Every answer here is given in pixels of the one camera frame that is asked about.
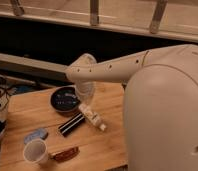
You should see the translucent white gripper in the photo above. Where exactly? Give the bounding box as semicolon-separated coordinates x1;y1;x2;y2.
75;82;95;105

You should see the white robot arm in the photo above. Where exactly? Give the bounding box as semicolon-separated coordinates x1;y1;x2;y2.
66;44;198;171

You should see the black ceramic bowl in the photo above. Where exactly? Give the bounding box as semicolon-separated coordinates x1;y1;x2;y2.
50;87;80;113

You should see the black rectangular box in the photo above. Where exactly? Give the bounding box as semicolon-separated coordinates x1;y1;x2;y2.
58;113;85;137

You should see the blue sponge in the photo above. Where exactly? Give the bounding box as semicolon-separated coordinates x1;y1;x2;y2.
24;128;48;144

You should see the brown snack bar wrapper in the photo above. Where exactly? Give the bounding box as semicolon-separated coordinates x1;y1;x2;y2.
53;147;79;162

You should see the wooden table board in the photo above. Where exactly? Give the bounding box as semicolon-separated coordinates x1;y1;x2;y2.
0;83;126;171

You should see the white paper cup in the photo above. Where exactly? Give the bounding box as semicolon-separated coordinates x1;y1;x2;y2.
23;139;49;165

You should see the middle metal railing post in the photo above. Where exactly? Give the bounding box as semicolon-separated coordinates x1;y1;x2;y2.
90;0;99;26

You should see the metal railing post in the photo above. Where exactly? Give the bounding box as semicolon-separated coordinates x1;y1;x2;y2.
90;0;99;26
10;0;24;16
149;0;168;34

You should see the left metal railing post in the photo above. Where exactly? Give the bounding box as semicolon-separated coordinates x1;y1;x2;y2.
10;0;24;16

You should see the right metal railing post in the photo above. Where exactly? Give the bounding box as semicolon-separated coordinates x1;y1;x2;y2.
149;0;168;34

